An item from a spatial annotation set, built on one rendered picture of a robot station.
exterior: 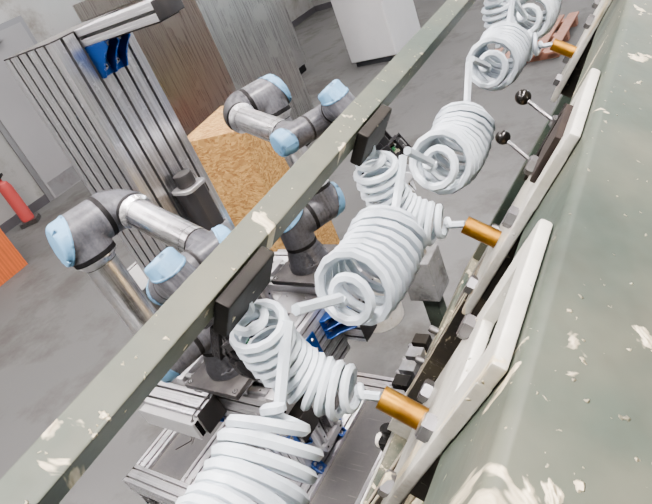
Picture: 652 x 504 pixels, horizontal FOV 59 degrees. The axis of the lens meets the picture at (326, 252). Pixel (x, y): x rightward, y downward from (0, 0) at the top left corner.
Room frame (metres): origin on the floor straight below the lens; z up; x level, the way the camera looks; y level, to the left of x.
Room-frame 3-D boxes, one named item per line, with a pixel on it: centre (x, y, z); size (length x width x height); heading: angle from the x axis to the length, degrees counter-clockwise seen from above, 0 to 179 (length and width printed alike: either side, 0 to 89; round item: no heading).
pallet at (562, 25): (5.79, -2.89, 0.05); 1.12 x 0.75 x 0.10; 134
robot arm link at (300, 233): (1.80, 0.06, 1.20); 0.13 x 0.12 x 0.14; 111
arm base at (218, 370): (1.43, 0.41, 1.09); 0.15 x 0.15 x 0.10
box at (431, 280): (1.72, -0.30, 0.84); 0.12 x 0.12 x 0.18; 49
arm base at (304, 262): (1.79, 0.07, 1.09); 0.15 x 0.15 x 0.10
